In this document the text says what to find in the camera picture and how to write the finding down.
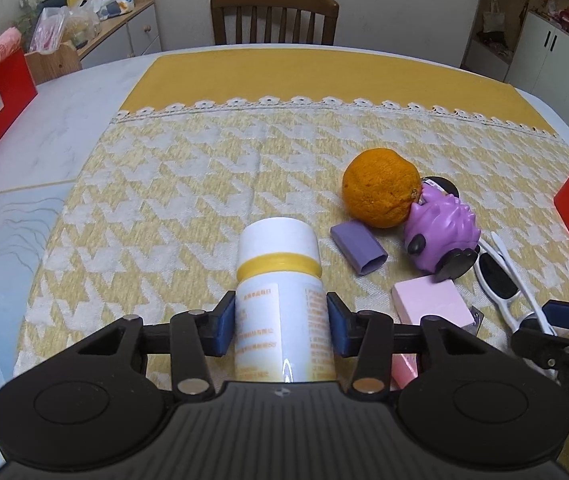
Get wooden chair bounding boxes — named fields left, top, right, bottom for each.
left=210, top=0, right=340, bottom=47

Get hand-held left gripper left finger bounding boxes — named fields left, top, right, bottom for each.
left=67, top=290, right=238, bottom=402

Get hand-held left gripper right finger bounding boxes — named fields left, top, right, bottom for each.
left=325, top=291, right=510, bottom=397

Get purple toy sheep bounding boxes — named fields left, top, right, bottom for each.
left=404, top=182, right=481, bottom=282

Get round clear and black case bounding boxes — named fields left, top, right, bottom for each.
left=421, top=176, right=460, bottom=198

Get white sunglasses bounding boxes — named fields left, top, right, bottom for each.
left=473, top=232, right=557, bottom=336

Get small purple box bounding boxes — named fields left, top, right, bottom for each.
left=330, top=220, right=389, bottom=276

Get yellow houndstooth tablecloth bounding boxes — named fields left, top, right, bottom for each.
left=14, top=52, right=569, bottom=396

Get wooden sideboard with grey drawers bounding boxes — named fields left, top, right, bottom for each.
left=77, top=0, right=162, bottom=68

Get white bottle with yellow band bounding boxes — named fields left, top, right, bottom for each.
left=234, top=217, right=337, bottom=385

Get open shelf unit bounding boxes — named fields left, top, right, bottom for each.
left=461, top=0, right=540, bottom=68

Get pink rectangular block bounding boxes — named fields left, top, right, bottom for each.
left=391, top=276, right=485, bottom=390

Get white cabinet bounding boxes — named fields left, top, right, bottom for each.
left=507, top=10, right=569, bottom=146

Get orange fruit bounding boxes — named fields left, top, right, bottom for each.
left=341, top=148, right=422, bottom=230

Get wooden box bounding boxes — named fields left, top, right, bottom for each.
left=24, top=42, right=82, bottom=86

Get clear plastic bag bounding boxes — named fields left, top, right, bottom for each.
left=27, top=5, right=101, bottom=53

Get white tote bag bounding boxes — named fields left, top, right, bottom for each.
left=481, top=0, right=507, bottom=36

